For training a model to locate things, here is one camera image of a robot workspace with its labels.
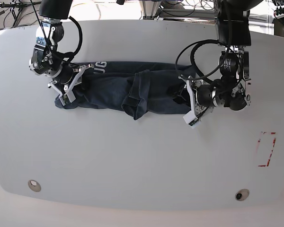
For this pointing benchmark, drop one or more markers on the black tripod stand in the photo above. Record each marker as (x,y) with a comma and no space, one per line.
(15,8)

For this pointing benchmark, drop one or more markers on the red tape rectangle marking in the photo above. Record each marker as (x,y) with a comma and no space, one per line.
(265,148)

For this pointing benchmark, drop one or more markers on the left-side wrist camera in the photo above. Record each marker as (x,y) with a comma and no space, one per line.
(193,124)

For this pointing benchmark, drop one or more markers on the metal frame post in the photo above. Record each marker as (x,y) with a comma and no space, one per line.
(149,8)

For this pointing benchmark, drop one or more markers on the right-side wrist camera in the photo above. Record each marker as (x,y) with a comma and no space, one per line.
(64,99)

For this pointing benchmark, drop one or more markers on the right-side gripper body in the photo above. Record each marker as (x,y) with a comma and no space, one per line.
(66,78)

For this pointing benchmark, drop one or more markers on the right-side robot arm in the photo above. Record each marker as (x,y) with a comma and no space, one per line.
(46,60)

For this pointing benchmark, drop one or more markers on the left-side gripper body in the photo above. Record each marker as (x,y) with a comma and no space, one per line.
(200,99)

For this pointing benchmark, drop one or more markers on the left-side robot arm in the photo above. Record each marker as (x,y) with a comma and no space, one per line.
(231,89)

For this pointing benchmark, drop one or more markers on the right table grommet hole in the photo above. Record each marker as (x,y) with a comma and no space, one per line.
(242,194)

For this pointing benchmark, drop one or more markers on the table grommet hole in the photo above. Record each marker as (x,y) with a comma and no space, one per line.
(242,194)
(34,185)

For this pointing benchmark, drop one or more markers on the grey table leg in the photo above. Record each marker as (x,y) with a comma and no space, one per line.
(278,28)

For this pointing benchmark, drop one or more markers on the dark blue T-shirt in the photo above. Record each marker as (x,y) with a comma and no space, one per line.
(131,87)

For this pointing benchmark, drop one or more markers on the left table grommet hole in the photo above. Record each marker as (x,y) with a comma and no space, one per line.
(34,185)

